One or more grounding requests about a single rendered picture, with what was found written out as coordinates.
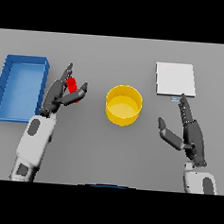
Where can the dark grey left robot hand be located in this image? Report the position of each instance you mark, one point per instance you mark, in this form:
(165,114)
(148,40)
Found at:
(56,94)

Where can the blue tray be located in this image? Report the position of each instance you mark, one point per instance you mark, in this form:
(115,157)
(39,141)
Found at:
(20,88)

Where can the pale square measuring scale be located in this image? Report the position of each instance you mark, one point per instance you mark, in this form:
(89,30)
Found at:
(175,79)

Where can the red beaker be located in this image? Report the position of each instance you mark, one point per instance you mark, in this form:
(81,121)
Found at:
(72,85)

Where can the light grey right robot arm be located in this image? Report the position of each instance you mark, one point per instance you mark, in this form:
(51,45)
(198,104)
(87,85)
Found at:
(199,181)

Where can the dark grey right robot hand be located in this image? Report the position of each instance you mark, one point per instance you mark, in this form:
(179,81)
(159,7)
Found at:
(194,138)

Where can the yellow bowl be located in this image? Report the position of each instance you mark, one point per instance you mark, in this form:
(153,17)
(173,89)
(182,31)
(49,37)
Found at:
(123,106)

